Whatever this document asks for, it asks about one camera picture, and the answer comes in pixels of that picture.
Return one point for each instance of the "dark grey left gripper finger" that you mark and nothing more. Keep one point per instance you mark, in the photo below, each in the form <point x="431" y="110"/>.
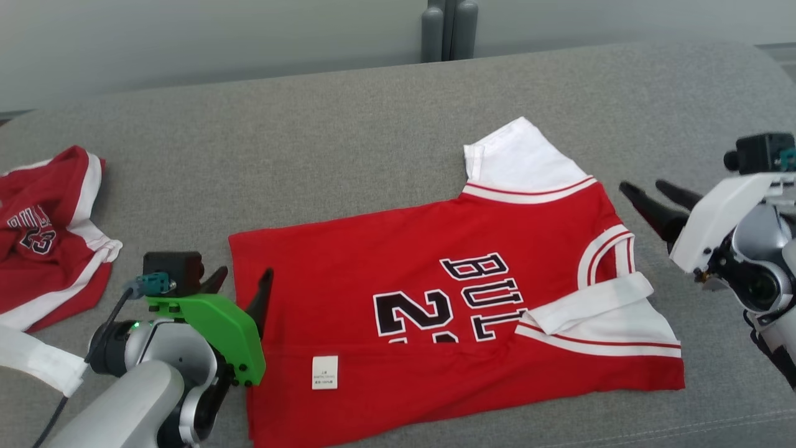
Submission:
<point x="262" y="305"/>
<point x="214" y="283"/>

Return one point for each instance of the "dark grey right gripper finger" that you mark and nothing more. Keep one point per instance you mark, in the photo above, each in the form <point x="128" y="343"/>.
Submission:
<point x="681" y="196"/>
<point x="656" y="214"/>

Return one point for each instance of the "red basketball shorts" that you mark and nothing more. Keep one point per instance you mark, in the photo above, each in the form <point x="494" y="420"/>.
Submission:
<point x="50" y="267"/>

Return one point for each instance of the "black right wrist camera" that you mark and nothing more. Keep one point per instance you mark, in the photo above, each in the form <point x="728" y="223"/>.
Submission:
<point x="758" y="152"/>

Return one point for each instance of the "grey partition post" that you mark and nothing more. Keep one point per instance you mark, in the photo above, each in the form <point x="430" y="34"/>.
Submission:
<point x="449" y="31"/>

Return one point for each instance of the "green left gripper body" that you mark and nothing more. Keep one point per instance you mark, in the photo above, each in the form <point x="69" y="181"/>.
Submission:
<point x="224" y="330"/>

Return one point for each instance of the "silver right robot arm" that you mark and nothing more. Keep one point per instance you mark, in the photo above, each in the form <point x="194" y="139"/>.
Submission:
<point x="765" y="249"/>

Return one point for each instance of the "red jersey with white sleeves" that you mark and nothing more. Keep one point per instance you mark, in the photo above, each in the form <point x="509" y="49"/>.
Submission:
<point x="404" y="261"/>

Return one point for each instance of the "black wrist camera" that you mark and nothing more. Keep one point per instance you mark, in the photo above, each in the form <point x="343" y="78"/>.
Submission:
<point x="758" y="152"/>
<point x="174" y="267"/>

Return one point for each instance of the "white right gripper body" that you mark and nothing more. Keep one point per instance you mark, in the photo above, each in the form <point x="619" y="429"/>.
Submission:
<point x="715" y="218"/>

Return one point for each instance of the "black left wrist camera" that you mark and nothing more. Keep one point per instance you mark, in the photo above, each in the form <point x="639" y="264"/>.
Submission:
<point x="174" y="267"/>

